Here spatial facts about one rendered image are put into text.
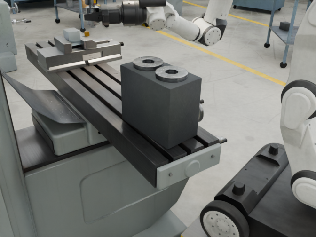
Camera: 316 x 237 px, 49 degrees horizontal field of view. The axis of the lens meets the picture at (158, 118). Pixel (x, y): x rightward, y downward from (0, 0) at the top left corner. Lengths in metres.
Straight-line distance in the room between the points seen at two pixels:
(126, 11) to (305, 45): 0.61
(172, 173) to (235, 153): 1.81
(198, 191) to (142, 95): 1.44
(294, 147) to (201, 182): 1.13
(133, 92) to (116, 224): 0.81
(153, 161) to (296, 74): 0.60
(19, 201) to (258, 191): 0.91
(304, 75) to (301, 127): 0.18
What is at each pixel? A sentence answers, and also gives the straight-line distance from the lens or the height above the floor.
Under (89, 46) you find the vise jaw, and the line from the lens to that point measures 1.54.
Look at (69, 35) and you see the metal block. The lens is 1.53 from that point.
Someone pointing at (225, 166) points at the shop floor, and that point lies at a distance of 2.57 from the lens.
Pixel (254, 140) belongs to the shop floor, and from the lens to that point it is 2.91.
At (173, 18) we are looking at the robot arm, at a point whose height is 1.22.
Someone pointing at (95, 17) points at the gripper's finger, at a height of 1.24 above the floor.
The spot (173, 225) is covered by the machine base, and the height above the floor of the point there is 0.20.
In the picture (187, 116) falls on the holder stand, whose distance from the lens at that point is 0.97.
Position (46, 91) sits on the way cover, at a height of 0.92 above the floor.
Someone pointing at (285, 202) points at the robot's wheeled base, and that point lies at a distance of 1.51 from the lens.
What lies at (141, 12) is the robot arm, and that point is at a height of 1.25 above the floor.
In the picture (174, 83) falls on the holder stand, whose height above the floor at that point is 1.17.
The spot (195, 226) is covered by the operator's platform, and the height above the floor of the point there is 0.40.
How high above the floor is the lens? 1.54
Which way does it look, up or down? 30 degrees down
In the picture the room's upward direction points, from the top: 1 degrees clockwise
